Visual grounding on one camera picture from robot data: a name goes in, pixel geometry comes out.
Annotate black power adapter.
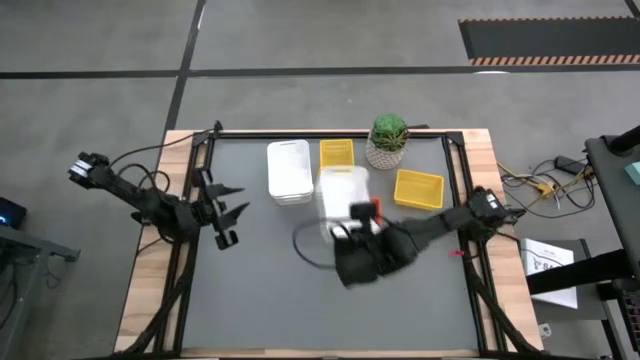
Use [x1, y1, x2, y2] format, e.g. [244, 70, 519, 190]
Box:
[554, 155, 587, 176]

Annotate large yellow slotted plastic basket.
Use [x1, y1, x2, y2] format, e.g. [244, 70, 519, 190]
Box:
[394, 169, 444, 210]

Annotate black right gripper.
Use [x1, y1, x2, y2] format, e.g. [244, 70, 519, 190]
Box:
[332, 201, 419, 289]

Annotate black side desk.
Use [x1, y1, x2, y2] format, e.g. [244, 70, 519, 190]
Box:
[583, 133, 640, 281]

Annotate small yellow slotted plastic basket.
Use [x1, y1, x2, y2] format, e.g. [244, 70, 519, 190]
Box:
[319, 138, 356, 172]

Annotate tangled floor cables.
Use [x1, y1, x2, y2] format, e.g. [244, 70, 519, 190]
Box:
[497, 157, 597, 220]

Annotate potted green succulent plant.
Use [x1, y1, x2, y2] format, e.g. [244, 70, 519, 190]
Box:
[364, 113, 411, 171]

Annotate black hazard-striped floor mat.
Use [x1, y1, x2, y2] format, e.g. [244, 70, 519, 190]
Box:
[458, 17, 640, 67]

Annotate black aluminium table frame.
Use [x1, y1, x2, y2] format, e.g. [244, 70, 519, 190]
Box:
[117, 121, 544, 359]

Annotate grey table mat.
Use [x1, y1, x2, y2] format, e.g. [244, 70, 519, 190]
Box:
[182, 137, 481, 351]

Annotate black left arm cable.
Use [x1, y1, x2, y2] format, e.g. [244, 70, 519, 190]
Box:
[108, 128, 217, 174]

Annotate grey metal desk frame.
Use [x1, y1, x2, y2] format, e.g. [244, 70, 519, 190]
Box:
[0, 223, 82, 346]

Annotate black device with blue light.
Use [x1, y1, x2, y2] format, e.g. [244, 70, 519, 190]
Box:
[0, 196, 29, 231]

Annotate white plastic bin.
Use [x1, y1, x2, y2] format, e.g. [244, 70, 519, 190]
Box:
[315, 165, 374, 242]
[266, 139, 315, 207]

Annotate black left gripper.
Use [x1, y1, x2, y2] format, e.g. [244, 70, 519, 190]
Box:
[192, 168, 250, 251]

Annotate white printed paper sheet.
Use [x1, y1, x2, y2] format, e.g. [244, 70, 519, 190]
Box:
[519, 237, 579, 310]

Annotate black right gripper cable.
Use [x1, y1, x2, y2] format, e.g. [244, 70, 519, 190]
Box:
[291, 221, 342, 272]

